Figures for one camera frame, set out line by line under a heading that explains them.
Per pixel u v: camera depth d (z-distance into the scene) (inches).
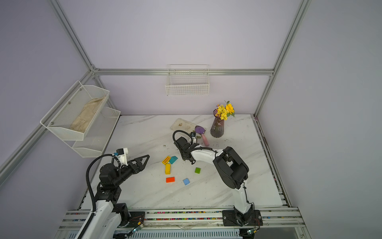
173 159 37.4
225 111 34.9
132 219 28.8
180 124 45.1
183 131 32.6
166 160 37.2
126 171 27.0
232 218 28.8
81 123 29.6
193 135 33.5
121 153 27.7
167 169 35.5
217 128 39.5
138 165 27.0
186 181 34.0
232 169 20.0
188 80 37.6
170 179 34.1
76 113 31.1
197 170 35.6
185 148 29.3
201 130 42.7
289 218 30.1
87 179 23.3
